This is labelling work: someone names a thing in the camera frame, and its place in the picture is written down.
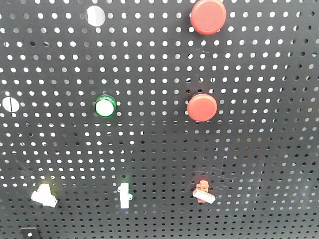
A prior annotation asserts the black perforated pegboard panel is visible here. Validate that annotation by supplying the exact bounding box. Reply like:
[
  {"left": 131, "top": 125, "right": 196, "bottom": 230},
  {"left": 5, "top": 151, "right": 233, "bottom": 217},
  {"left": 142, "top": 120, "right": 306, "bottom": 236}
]
[{"left": 0, "top": 0, "right": 319, "bottom": 239}]

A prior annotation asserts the lower red push button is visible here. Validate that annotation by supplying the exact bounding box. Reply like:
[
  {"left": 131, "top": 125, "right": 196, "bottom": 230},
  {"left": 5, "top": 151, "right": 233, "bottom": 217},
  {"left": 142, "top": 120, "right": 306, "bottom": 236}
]
[{"left": 187, "top": 94, "right": 217, "bottom": 122}]

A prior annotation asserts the red push button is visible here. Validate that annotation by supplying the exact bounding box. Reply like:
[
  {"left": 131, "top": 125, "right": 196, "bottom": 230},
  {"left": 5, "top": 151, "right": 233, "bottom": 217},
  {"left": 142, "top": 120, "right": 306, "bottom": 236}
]
[
  {"left": 190, "top": 0, "right": 226, "bottom": 35},
  {"left": 187, "top": 94, "right": 217, "bottom": 122}
]

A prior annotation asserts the green illuminated push button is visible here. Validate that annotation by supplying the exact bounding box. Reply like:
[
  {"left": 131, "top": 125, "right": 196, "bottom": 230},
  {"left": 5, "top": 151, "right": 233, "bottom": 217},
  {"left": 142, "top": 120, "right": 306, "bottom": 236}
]
[{"left": 94, "top": 95, "right": 117, "bottom": 118}]

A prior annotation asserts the upper red push button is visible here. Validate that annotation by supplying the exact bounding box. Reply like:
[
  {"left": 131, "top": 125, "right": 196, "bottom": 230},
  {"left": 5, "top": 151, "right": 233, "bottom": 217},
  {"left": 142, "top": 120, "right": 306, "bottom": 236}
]
[{"left": 190, "top": 0, "right": 226, "bottom": 35}]

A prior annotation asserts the red lit toggle switch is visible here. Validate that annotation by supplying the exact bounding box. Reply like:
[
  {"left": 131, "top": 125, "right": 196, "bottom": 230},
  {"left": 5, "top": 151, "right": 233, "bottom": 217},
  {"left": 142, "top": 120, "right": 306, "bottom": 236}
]
[{"left": 192, "top": 180, "right": 216, "bottom": 204}]

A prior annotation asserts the black bracket at bottom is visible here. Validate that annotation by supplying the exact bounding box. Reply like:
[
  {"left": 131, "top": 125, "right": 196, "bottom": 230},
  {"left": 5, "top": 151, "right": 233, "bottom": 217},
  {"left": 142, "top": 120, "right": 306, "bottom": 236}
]
[{"left": 20, "top": 227, "right": 41, "bottom": 239}]

